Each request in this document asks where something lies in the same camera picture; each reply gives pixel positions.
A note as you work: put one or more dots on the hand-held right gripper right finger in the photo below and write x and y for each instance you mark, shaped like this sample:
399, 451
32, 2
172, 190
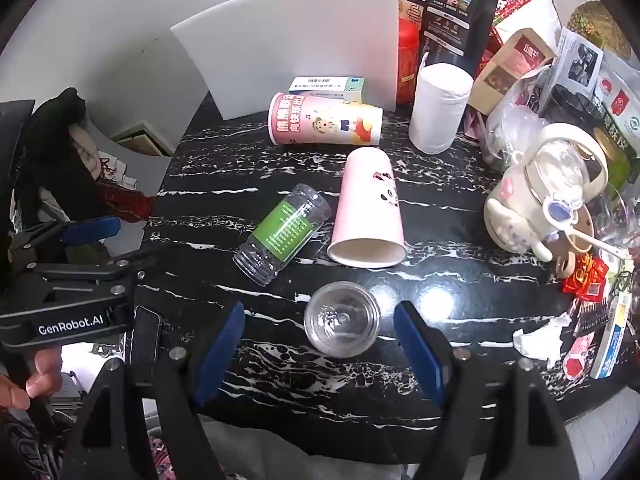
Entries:
420, 355

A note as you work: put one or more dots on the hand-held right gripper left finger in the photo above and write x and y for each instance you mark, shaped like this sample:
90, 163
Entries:
220, 355

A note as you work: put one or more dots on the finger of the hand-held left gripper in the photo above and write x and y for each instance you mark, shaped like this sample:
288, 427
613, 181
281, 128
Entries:
115, 266
92, 230

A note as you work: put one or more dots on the clear glass cup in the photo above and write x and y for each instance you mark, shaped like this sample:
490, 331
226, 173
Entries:
342, 327

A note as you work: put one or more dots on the pink printed paper cup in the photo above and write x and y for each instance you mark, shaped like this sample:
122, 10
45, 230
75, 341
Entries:
325, 122

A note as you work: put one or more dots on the person's left hand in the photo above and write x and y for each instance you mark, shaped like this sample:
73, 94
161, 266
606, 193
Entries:
42, 377

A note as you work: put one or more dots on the red plaid cloth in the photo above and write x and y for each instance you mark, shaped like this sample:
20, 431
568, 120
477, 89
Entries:
125, 202

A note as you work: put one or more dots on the grey storage box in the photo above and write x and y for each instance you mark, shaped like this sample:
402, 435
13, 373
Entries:
145, 180

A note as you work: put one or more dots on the black smartphone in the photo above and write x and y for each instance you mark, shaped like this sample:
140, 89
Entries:
146, 332

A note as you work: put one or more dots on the black cloth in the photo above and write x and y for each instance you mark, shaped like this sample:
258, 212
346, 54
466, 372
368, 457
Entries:
55, 160

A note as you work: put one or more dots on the crumpled white tissue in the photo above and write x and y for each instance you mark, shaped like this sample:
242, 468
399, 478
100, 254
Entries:
542, 340

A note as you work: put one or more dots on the person's patterned clothing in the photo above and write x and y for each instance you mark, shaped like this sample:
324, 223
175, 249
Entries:
27, 447

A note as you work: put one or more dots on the clear green label bottle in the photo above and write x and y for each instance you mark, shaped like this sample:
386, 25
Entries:
282, 235

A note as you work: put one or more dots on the black comb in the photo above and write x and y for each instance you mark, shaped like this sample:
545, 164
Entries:
592, 317

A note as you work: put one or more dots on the red snack packets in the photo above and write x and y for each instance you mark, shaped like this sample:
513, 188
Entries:
585, 272

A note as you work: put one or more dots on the blue and white box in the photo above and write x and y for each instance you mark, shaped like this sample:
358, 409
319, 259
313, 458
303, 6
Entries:
612, 340

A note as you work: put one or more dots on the cream electric kettle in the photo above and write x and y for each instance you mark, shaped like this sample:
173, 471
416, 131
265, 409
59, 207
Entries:
545, 200

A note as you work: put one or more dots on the white plastic spoon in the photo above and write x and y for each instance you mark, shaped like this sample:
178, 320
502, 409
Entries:
595, 242

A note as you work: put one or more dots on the clear drinking glass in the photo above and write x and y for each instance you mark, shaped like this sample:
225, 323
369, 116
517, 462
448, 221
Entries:
612, 217

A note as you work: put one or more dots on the clear plastic bag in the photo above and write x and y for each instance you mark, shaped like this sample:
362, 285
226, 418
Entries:
510, 125

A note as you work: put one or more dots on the white paper roll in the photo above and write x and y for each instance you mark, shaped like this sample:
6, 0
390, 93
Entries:
440, 107

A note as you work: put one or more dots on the white medicine box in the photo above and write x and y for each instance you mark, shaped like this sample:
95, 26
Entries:
327, 87

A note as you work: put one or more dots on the white foam board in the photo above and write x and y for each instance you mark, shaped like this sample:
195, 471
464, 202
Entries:
300, 45

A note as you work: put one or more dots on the red tin can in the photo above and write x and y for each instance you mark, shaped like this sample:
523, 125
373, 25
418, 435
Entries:
407, 60

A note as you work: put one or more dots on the brown cardboard box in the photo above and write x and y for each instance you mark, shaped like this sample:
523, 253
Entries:
510, 65

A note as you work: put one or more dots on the green and white packet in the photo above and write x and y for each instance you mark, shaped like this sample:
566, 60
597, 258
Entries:
620, 125

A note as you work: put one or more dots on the black and white leaflet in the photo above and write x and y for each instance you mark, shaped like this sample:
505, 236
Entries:
582, 60

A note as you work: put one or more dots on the black snack packet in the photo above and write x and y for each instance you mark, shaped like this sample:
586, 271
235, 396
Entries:
447, 10

